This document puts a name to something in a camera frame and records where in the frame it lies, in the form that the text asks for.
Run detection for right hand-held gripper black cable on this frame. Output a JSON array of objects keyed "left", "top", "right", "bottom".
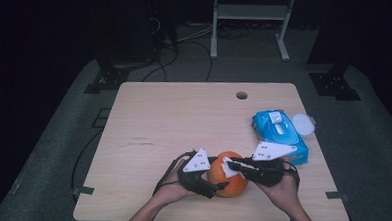
[{"left": 282, "top": 159, "right": 302, "bottom": 190}]

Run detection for white metal stand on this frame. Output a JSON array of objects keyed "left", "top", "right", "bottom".
[{"left": 209, "top": 0, "right": 297, "bottom": 64}]

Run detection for orange plush toy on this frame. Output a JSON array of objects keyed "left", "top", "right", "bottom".
[{"left": 205, "top": 149, "right": 251, "bottom": 200}]

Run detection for person's left hand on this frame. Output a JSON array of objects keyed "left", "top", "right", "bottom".
[{"left": 151, "top": 157, "right": 200, "bottom": 209}]

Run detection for grey tape strip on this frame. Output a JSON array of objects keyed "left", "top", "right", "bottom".
[
  {"left": 324, "top": 190, "right": 352, "bottom": 202},
  {"left": 71, "top": 184, "right": 96, "bottom": 197}
]

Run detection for blue wet wipe pack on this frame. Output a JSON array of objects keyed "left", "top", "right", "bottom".
[{"left": 250, "top": 108, "right": 312, "bottom": 166}]

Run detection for person's right hand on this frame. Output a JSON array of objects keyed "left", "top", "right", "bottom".
[{"left": 254, "top": 154, "right": 303, "bottom": 217}]

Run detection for white round pack lid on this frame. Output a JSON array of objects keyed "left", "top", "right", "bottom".
[{"left": 291, "top": 111, "right": 318, "bottom": 137}]

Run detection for pale floor cables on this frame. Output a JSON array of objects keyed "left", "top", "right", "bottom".
[{"left": 177, "top": 21, "right": 216, "bottom": 45}]

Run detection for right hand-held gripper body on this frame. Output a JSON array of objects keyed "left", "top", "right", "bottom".
[{"left": 244, "top": 140, "right": 298, "bottom": 190}]

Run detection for white wet wipe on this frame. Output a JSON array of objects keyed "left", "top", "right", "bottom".
[{"left": 221, "top": 156, "right": 242, "bottom": 180}]

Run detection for left hand-held gripper black cable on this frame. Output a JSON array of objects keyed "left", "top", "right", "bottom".
[{"left": 151, "top": 148, "right": 197, "bottom": 199}]

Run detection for hand-held gripper black cable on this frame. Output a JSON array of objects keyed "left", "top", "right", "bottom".
[
  {"left": 151, "top": 148, "right": 197, "bottom": 199},
  {"left": 282, "top": 159, "right": 302, "bottom": 190}
]

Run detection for thin black floor cable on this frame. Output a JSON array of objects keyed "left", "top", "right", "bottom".
[{"left": 69, "top": 128, "right": 104, "bottom": 194}]

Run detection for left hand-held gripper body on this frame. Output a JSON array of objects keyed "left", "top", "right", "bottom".
[{"left": 175, "top": 147, "right": 222, "bottom": 200}]

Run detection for black stand base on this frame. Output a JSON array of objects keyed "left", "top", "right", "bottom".
[
  {"left": 307, "top": 60, "right": 364, "bottom": 103},
  {"left": 83, "top": 63, "right": 131, "bottom": 97}
]

